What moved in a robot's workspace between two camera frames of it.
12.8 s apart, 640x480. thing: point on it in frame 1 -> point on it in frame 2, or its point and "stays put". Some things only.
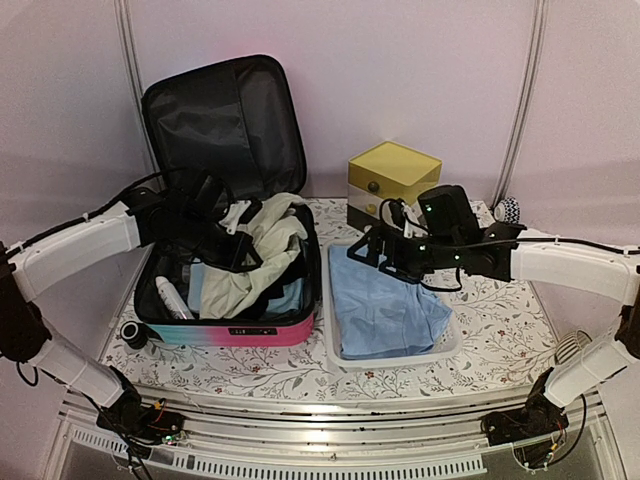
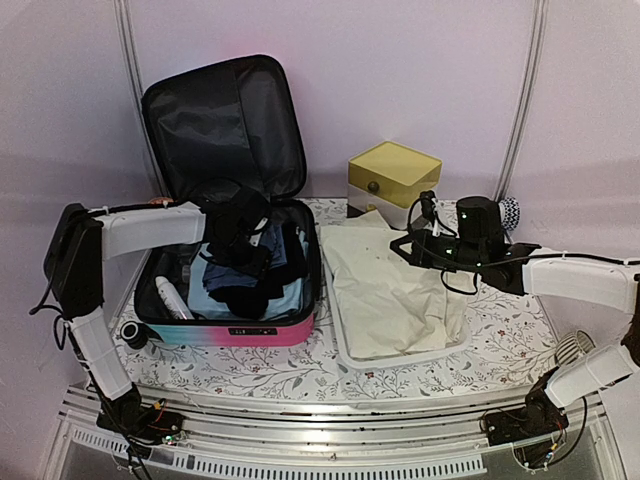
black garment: [293, 268] stays put
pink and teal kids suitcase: [239, 114] stays put
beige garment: [276, 235] -> [387, 304]
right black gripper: [379, 236] stays put
